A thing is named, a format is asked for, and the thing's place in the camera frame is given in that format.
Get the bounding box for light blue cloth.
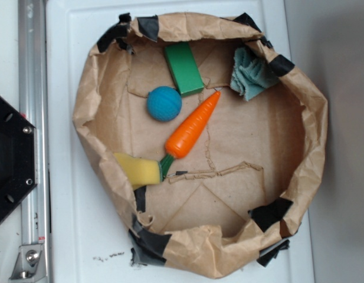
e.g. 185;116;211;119
229;47;279;101

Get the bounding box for orange plastic toy carrot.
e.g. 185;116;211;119
160;91;221;180

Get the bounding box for blue textured ball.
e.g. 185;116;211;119
146;86;182;122

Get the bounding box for yellow sponge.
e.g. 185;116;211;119
114;153;163;190

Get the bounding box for green rectangular block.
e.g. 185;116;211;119
165;42;204;97

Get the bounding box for brown paper bag basin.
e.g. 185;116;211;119
73;12;328;278

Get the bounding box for white tray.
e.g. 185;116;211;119
44;0;316;283

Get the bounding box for aluminium frame rail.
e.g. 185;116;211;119
18;1;51;245

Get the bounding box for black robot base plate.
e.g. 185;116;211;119
0;96;37;225

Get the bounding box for metal corner bracket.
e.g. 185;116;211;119
8;243;47;282

